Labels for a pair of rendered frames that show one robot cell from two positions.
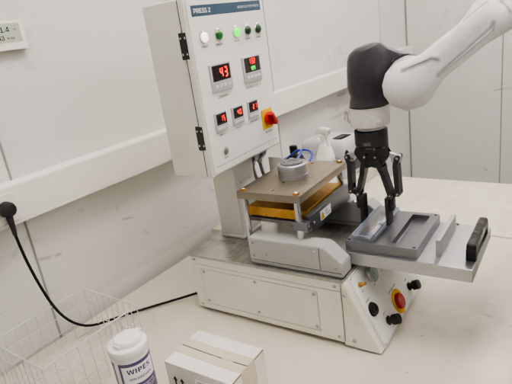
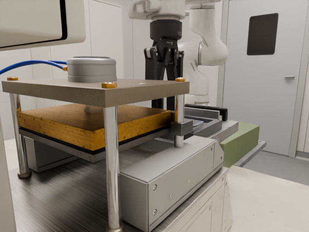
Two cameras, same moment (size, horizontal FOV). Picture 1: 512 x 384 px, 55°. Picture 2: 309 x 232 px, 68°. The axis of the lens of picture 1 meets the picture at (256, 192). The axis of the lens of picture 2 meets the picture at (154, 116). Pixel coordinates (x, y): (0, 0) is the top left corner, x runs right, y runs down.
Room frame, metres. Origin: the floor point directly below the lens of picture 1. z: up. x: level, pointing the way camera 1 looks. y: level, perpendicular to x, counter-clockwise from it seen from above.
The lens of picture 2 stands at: (1.09, 0.28, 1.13)
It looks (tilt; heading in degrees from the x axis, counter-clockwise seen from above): 12 degrees down; 272
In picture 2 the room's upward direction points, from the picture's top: straight up
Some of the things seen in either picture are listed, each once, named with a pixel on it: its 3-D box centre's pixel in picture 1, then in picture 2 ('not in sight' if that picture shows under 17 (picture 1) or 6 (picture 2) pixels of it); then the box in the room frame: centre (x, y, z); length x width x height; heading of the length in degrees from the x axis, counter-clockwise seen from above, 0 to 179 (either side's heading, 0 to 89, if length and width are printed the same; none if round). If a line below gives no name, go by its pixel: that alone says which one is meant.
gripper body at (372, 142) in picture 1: (372, 147); (165, 43); (1.08, -0.28, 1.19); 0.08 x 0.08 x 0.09
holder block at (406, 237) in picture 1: (394, 231); (174, 124); (1.06, -0.31, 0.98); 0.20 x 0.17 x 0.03; 144
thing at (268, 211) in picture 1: (296, 190); (92, 106); (1.22, -0.11, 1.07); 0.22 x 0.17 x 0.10; 144
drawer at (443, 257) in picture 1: (414, 238); (183, 125); (1.03, -0.35, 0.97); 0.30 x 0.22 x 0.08; 54
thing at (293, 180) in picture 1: (287, 181); (70, 97); (1.24, -0.09, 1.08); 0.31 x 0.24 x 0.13; 144
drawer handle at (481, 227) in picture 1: (477, 238); (204, 111); (0.95, -0.46, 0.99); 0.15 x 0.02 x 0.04; 144
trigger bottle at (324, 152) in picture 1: (325, 155); not in sight; (2.02, -0.32, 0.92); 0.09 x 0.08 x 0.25; 25
